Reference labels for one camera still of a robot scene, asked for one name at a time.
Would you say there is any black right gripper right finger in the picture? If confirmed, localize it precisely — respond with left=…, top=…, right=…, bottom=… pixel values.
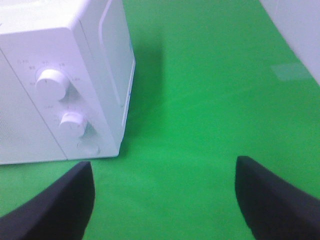
left=234, top=156, right=320, bottom=240

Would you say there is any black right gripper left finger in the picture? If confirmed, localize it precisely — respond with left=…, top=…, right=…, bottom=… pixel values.
left=0, top=161, right=96, bottom=240

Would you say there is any round white door-release button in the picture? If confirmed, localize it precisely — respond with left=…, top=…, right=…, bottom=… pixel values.
left=77, top=141, right=100, bottom=156

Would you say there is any white microwave knob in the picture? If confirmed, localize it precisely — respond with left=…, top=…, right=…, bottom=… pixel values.
left=35, top=69, right=70, bottom=101
left=59, top=112, right=88, bottom=138

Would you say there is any white microwave oven body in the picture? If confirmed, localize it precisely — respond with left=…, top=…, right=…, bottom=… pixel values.
left=0, top=0, right=136, bottom=160

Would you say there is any green table cloth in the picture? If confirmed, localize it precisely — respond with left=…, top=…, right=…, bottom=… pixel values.
left=0, top=0, right=320, bottom=240

